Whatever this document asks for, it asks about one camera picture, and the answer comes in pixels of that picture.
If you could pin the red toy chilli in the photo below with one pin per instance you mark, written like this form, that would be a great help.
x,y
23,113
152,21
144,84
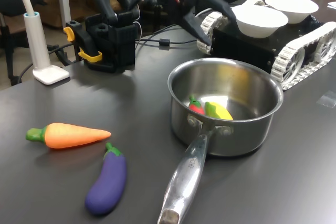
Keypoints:
x,y
197,108

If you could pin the white bowl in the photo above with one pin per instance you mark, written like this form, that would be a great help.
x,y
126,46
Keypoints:
x,y
291,6
260,22

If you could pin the black vehicle with white tracks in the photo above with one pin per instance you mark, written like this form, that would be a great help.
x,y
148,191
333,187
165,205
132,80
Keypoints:
x,y
241,48

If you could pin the yellow green toy corn cob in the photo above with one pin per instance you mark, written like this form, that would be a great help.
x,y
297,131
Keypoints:
x,y
219,112

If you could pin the black clip with yellow grips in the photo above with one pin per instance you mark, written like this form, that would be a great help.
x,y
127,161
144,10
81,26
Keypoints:
x,y
84,40

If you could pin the white paper sheet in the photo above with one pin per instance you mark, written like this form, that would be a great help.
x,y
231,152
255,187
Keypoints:
x,y
333,5

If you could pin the clear tape patch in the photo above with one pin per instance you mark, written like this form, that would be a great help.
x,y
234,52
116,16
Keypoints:
x,y
326,99

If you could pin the orange toy carrot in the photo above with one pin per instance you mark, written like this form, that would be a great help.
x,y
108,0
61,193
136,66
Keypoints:
x,y
71,136

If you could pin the purple toy aubergine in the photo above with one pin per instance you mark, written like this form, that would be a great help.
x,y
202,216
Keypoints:
x,y
107,182

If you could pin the white post with flat foot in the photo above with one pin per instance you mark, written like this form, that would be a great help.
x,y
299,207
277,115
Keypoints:
x,y
39,51

